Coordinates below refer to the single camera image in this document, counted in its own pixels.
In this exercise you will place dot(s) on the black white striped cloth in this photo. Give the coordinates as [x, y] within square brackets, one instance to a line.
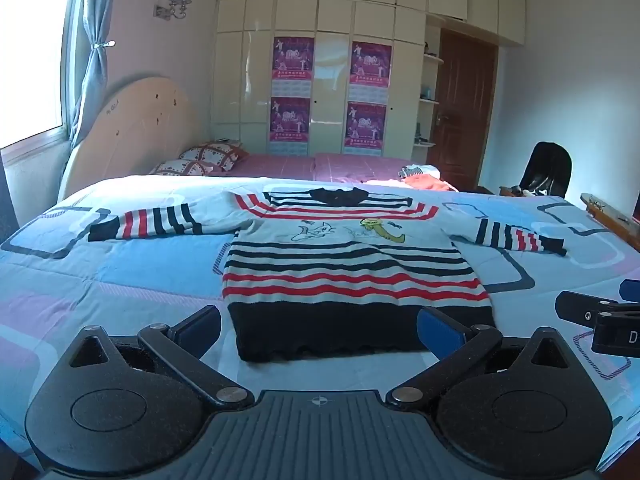
[412, 171]

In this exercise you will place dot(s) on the orange garment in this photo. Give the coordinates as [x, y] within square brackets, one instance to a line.
[430, 183]

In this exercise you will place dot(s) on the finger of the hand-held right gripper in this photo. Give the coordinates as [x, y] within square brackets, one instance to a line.
[580, 305]

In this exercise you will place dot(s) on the pink bed sheet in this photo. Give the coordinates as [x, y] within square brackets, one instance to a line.
[300, 165]

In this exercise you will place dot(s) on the beige wooden headboard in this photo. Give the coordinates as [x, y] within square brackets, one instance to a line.
[135, 125]

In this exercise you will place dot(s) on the cream wardrobe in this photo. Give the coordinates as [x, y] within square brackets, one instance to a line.
[330, 5]

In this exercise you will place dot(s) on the striped cartoon sweater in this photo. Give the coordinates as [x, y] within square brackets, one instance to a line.
[350, 270]

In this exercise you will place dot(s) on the brown wooden door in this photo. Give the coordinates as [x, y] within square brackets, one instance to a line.
[465, 110]

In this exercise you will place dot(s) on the open corner shelf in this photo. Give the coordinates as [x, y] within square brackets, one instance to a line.
[429, 102]

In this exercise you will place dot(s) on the red checked pillow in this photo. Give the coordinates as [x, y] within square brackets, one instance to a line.
[172, 167]
[215, 155]

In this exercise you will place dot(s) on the pink wall poster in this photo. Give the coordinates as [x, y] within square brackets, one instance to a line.
[365, 127]
[290, 122]
[370, 70]
[293, 65]

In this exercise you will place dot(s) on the wooden board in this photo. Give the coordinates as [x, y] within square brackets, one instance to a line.
[610, 217]

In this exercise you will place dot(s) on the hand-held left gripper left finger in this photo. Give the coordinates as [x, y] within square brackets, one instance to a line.
[197, 331]

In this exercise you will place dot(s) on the black chair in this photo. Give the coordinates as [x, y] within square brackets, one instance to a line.
[547, 170]

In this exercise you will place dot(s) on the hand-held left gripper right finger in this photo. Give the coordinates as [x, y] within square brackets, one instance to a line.
[440, 332]

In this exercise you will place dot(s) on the blue patterned bed blanket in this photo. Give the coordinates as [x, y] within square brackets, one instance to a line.
[125, 270]

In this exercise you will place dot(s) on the window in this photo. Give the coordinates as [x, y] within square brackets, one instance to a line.
[30, 50]

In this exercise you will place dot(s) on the blue curtain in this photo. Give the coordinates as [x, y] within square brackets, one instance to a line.
[95, 60]

